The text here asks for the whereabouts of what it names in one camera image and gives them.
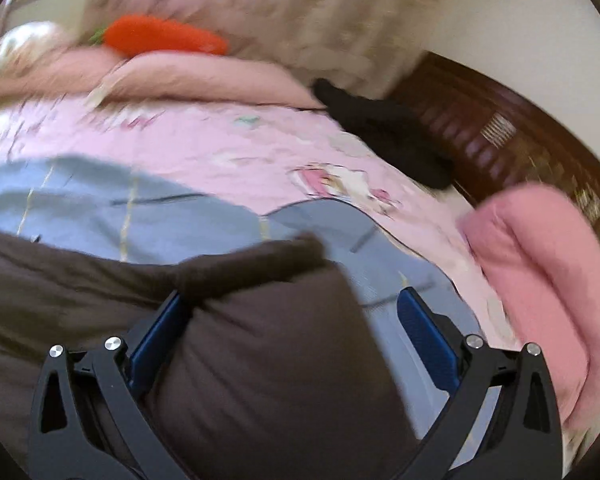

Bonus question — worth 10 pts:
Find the black cloth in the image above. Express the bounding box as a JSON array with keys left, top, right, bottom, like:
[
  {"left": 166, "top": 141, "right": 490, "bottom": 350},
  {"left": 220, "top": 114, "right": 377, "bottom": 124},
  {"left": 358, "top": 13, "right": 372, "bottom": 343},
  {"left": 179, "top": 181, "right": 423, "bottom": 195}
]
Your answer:
[{"left": 312, "top": 78, "right": 456, "bottom": 191}]

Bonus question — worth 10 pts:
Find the beige fuzzy blanket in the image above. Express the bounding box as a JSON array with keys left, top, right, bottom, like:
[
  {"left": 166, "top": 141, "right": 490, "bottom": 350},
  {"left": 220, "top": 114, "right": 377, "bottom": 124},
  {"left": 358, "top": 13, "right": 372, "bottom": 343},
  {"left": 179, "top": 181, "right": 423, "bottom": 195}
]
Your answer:
[{"left": 80, "top": 0, "right": 448, "bottom": 97}]

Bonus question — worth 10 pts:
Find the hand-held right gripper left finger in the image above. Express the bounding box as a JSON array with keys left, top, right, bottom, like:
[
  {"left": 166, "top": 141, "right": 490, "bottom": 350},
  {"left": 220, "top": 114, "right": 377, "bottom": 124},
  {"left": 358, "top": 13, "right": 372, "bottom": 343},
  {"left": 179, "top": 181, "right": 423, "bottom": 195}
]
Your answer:
[{"left": 27, "top": 290, "right": 196, "bottom": 480}]

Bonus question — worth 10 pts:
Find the dark wooden headboard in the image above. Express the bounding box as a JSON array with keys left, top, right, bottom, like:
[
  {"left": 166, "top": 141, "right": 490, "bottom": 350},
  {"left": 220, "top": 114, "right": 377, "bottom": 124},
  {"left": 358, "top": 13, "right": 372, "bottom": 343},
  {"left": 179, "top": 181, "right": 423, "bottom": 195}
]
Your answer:
[{"left": 385, "top": 51, "right": 600, "bottom": 281}]

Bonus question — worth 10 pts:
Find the floral pillow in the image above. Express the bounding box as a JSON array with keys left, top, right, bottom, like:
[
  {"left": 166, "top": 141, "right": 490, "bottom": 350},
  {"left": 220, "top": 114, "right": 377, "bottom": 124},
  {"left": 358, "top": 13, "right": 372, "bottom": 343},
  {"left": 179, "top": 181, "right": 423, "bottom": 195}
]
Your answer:
[{"left": 0, "top": 20, "right": 78, "bottom": 68}]

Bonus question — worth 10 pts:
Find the brown hooded puffer jacket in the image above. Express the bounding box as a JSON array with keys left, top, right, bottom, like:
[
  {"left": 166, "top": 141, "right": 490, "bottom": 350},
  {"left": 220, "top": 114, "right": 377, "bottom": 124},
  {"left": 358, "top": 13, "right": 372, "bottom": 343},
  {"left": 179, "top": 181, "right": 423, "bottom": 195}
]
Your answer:
[{"left": 0, "top": 225, "right": 421, "bottom": 480}]

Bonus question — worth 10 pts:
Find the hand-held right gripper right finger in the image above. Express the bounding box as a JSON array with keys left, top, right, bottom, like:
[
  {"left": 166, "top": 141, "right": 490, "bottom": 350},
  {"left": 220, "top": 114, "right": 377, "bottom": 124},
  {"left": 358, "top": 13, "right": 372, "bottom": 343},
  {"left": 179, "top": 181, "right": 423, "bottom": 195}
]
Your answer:
[{"left": 397, "top": 287, "right": 566, "bottom": 480}]

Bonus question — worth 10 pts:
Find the pink pillow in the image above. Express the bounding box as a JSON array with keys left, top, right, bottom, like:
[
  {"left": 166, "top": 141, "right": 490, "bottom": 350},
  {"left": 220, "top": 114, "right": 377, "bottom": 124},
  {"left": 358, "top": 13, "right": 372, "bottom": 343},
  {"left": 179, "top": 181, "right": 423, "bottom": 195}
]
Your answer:
[
  {"left": 0, "top": 50, "right": 128, "bottom": 106},
  {"left": 100, "top": 54, "right": 327, "bottom": 110}
]

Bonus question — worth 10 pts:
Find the orange carrot plush toy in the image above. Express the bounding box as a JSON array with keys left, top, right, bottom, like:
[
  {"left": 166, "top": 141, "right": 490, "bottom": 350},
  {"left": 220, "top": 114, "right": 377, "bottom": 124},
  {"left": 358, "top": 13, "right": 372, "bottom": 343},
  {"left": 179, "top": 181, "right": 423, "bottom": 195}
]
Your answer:
[{"left": 90, "top": 14, "right": 229, "bottom": 58}]

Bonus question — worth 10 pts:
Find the folded pink blanket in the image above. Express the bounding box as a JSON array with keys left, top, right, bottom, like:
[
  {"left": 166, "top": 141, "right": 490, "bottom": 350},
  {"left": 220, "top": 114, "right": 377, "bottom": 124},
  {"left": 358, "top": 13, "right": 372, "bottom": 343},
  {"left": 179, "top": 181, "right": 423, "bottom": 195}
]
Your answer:
[{"left": 455, "top": 182, "right": 600, "bottom": 433}]

